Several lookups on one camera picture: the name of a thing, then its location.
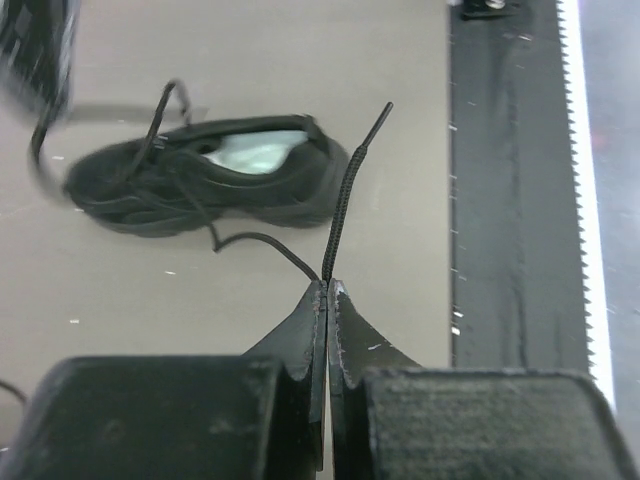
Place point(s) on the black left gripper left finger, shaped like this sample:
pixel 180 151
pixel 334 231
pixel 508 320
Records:
pixel 257 415

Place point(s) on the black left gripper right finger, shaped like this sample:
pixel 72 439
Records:
pixel 393 419

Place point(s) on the black shoe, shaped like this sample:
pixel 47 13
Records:
pixel 182 183

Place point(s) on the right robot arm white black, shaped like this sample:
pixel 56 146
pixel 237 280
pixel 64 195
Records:
pixel 37 44

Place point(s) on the black base plate strip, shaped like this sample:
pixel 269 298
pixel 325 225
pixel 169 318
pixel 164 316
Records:
pixel 517 275

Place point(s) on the white slotted cable duct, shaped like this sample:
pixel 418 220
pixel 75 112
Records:
pixel 594 291

